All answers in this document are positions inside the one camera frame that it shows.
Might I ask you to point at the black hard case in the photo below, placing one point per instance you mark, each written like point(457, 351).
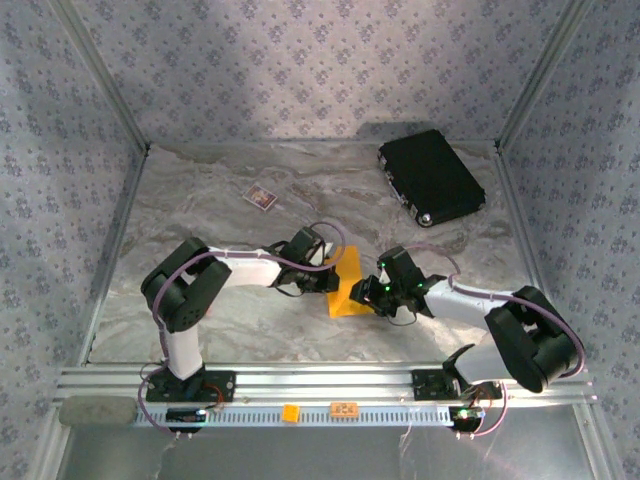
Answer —
point(432, 175)

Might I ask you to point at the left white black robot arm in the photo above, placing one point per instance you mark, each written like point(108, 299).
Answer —
point(182, 350)

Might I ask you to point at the small picture card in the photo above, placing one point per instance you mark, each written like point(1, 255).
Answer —
point(260, 196)

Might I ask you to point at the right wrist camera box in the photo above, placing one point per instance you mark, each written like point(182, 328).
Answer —
point(400, 265)

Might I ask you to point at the orange printed label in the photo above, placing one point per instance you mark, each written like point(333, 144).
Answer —
point(344, 409)

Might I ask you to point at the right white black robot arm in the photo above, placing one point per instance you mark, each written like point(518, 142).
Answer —
point(460, 305)

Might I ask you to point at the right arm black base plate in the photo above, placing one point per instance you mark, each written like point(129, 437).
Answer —
point(430, 385)

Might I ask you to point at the orange square sticker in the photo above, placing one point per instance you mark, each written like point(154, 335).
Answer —
point(291, 413)

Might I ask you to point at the grey foam block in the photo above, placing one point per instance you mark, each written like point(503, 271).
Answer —
point(97, 411)

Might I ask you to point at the wide aluminium mounting rail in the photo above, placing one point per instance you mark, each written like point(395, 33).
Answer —
point(325, 382)

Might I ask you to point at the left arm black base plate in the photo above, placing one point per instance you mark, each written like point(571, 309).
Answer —
point(225, 385)

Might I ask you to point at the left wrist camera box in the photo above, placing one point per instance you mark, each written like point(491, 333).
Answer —
point(306, 245)

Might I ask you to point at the aluminium frame post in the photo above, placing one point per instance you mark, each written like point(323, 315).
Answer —
point(104, 75)
point(540, 75)

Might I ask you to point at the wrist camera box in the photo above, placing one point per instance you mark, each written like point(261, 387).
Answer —
point(306, 245)
point(400, 265)

